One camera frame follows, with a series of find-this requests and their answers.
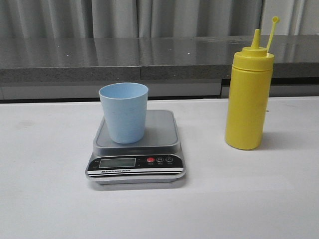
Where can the grey curtain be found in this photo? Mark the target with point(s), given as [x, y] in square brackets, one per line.
[154, 18]

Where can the silver digital kitchen scale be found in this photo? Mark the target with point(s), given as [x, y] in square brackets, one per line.
[156, 158]

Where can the light blue plastic cup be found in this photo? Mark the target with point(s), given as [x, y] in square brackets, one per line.
[125, 107]

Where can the yellow squeeze bottle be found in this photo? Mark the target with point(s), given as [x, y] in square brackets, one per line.
[250, 82]

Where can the grey stone counter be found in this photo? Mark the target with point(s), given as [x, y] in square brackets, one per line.
[74, 69]

